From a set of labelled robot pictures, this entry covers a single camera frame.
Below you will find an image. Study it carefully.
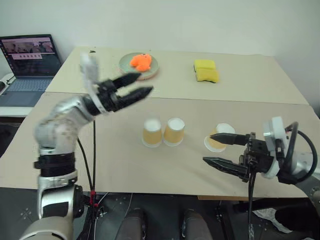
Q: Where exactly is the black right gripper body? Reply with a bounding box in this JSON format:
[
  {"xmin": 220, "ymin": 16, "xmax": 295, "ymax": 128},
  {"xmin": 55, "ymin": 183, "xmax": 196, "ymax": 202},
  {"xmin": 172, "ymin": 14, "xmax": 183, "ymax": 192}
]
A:
[{"xmin": 239, "ymin": 131, "xmax": 273, "ymax": 183}]

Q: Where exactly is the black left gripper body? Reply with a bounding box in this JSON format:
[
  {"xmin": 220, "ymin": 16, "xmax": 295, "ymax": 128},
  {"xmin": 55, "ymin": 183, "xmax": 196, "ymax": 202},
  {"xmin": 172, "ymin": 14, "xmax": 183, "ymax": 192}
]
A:
[{"xmin": 95, "ymin": 79, "xmax": 124, "ymax": 113}]

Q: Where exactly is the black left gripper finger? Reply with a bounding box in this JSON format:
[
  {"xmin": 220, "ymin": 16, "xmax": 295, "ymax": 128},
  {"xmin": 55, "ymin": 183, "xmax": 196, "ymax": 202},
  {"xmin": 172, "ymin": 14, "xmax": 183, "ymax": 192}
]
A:
[
  {"xmin": 116, "ymin": 85, "xmax": 155, "ymax": 111},
  {"xmin": 112, "ymin": 72, "xmax": 142, "ymax": 89}
]

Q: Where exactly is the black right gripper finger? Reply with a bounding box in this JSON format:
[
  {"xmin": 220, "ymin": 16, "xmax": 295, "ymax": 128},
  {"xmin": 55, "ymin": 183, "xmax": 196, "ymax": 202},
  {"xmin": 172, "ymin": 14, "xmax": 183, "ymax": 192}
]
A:
[
  {"xmin": 209, "ymin": 132, "xmax": 248, "ymax": 147},
  {"xmin": 202, "ymin": 156, "xmax": 250, "ymax": 182}
]

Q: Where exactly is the orange paper cup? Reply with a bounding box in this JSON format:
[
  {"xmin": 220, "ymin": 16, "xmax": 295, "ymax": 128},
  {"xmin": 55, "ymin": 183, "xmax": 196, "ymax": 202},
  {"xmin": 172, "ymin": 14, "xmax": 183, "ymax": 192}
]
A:
[
  {"xmin": 162, "ymin": 117, "xmax": 186, "ymax": 147},
  {"xmin": 203, "ymin": 122, "xmax": 236, "ymax": 154},
  {"xmin": 141, "ymin": 118, "xmax": 162, "ymax": 149}
]

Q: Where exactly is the pale green round plate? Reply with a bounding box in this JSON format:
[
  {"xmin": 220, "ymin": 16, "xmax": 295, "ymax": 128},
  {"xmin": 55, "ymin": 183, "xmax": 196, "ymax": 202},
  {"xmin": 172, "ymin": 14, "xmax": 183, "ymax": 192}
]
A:
[{"xmin": 118, "ymin": 52, "xmax": 161, "ymax": 82}]

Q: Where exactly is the orange plush toy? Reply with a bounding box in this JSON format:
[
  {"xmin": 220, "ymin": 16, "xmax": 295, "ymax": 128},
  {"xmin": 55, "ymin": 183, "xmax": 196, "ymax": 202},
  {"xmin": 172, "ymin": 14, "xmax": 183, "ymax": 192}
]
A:
[{"xmin": 129, "ymin": 52, "xmax": 153, "ymax": 72}]

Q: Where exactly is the crumpled white plastic sheet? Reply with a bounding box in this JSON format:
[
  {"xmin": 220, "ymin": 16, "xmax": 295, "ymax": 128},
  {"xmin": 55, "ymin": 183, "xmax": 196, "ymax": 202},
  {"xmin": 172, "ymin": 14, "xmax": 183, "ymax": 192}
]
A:
[{"xmin": 251, "ymin": 208, "xmax": 301, "ymax": 235}]

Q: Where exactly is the dark grey rounded shape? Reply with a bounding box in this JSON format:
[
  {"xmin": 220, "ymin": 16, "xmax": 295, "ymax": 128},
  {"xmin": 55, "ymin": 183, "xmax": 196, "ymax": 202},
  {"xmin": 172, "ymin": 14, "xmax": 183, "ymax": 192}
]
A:
[
  {"xmin": 117, "ymin": 207, "xmax": 149, "ymax": 240},
  {"xmin": 181, "ymin": 208, "xmax": 214, "ymax": 240}
]

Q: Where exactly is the yellow sponge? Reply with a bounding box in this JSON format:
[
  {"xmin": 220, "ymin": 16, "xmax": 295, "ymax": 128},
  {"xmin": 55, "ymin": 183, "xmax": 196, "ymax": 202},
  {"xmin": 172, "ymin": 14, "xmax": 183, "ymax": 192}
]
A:
[
  {"xmin": 195, "ymin": 68, "xmax": 221, "ymax": 84},
  {"xmin": 193, "ymin": 59, "xmax": 217, "ymax": 72}
]

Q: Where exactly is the open grey laptop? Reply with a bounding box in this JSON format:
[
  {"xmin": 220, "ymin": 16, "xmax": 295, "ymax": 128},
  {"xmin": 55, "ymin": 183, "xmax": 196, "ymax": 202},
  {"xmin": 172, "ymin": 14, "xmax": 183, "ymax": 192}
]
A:
[{"xmin": 0, "ymin": 33, "xmax": 63, "ymax": 109}]

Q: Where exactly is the red clamp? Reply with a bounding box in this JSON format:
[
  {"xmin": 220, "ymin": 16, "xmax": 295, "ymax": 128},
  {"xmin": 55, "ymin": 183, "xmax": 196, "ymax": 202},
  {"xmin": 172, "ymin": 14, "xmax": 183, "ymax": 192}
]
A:
[{"xmin": 89, "ymin": 189, "xmax": 99, "ymax": 210}]

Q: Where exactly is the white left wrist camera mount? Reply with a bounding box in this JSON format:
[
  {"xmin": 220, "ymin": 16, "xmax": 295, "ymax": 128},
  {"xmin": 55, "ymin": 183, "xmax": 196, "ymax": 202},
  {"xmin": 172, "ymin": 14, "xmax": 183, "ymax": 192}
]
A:
[{"xmin": 79, "ymin": 51, "xmax": 106, "ymax": 114}]

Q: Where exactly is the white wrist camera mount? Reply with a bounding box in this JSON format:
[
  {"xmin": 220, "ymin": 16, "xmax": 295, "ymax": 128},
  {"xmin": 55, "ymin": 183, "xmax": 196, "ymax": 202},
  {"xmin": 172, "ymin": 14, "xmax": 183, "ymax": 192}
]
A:
[
  {"xmin": 261, "ymin": 115, "xmax": 289, "ymax": 180},
  {"xmin": 79, "ymin": 51, "xmax": 106, "ymax": 114}
]

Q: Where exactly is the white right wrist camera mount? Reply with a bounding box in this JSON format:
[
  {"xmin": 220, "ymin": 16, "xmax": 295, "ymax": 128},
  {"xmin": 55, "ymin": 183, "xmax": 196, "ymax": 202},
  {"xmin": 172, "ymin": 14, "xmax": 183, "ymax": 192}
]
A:
[{"xmin": 261, "ymin": 115, "xmax": 289, "ymax": 180}]

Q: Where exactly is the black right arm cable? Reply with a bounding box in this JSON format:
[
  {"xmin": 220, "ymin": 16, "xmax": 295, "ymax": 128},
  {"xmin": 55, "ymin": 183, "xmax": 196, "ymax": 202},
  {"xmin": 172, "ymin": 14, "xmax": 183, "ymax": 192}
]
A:
[{"xmin": 283, "ymin": 121, "xmax": 317, "ymax": 176}]

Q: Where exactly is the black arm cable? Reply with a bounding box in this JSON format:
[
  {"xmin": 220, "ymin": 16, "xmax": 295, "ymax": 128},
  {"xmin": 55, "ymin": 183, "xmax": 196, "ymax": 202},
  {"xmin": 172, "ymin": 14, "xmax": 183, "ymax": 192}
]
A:
[
  {"xmin": 76, "ymin": 119, "xmax": 98, "ymax": 201},
  {"xmin": 283, "ymin": 121, "xmax": 317, "ymax": 176}
]

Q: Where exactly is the black hanging gripper cable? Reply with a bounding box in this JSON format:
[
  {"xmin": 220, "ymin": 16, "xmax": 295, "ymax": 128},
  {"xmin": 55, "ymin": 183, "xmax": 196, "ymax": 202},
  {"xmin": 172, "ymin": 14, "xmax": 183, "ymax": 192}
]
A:
[{"xmin": 246, "ymin": 171, "xmax": 257, "ymax": 240}]

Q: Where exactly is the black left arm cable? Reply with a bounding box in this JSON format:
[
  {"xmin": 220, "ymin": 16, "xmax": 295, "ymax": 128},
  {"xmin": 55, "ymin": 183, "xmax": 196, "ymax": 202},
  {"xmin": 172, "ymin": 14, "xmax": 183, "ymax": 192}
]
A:
[{"xmin": 76, "ymin": 119, "xmax": 98, "ymax": 201}]

